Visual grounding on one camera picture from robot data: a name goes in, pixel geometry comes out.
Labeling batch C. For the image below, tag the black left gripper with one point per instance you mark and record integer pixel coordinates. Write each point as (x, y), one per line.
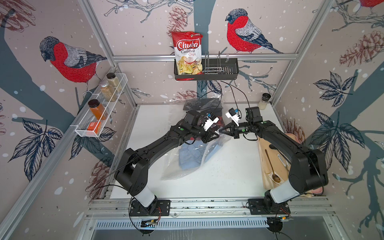
(208, 134)

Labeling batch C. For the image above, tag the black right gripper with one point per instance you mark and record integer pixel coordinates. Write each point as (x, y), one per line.
(231, 132)

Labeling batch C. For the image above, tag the light blue cloth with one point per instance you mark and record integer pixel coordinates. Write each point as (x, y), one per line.
(193, 154)

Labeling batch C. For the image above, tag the clear plastic vacuum bag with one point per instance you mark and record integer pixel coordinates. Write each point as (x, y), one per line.
(172, 170)

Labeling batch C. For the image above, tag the grey pinstriped shirt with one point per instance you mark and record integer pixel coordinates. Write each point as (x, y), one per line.
(203, 105)

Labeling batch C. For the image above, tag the red black plaid shirt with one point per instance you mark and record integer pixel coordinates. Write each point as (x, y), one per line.
(220, 122)

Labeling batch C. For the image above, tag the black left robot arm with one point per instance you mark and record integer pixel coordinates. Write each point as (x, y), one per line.
(133, 169)

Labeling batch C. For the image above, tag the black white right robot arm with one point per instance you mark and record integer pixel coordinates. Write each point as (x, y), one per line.
(308, 168)

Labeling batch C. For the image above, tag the beige folded cloth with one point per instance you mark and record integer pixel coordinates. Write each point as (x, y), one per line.
(280, 165)

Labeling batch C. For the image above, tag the red Chuba cassava chips bag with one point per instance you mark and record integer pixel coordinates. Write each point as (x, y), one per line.
(188, 55)

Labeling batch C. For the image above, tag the pepper grinder black cap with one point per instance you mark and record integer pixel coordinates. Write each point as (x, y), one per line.
(264, 101)

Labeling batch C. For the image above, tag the black ladle spoon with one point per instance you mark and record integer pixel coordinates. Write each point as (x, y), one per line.
(272, 147)

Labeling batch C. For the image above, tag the spice jar black lid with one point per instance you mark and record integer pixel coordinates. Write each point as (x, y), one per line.
(114, 81)

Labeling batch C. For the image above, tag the small orange box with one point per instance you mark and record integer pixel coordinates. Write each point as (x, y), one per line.
(95, 127)

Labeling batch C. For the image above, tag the pink tray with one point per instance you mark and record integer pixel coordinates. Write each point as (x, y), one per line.
(310, 193)

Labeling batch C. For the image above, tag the orange sauce jar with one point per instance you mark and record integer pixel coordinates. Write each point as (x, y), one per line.
(97, 109)

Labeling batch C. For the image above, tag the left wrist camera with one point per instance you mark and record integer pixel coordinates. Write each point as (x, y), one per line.
(210, 120)

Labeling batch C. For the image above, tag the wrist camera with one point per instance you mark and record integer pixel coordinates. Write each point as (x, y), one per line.
(233, 115)
(210, 120)

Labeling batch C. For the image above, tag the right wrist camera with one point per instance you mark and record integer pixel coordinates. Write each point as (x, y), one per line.
(233, 115)

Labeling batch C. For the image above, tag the black wire wall basket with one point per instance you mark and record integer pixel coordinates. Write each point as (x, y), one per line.
(211, 69)

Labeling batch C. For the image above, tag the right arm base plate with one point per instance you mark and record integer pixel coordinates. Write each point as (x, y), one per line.
(259, 206)

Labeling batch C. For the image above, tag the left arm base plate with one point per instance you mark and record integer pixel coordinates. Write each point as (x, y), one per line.
(156, 208)

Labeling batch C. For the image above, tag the clear acrylic wall shelf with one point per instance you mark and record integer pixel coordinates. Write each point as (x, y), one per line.
(81, 128)

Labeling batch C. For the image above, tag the aluminium mounting rail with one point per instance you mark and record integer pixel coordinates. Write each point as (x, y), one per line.
(209, 208)

